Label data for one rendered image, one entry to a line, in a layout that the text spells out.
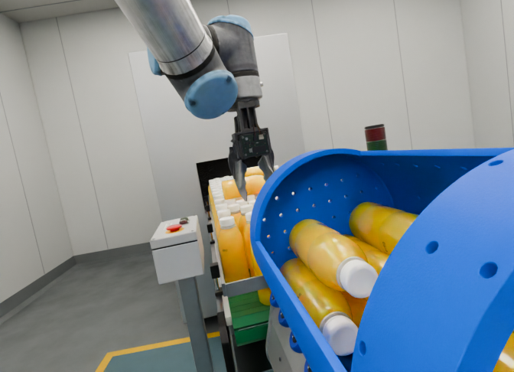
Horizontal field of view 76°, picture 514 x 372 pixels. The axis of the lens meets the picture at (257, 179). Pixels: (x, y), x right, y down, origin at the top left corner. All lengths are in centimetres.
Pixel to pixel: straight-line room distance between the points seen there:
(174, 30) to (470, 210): 41
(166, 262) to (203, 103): 37
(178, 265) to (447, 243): 64
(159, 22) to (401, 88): 498
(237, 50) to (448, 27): 525
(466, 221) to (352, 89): 491
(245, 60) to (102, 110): 450
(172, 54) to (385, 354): 44
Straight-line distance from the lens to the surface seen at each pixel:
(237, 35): 71
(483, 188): 20
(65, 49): 546
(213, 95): 54
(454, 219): 19
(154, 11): 48
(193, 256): 75
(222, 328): 77
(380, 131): 112
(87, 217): 531
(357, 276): 39
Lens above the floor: 126
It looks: 6 degrees down
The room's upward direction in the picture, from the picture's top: 10 degrees counter-clockwise
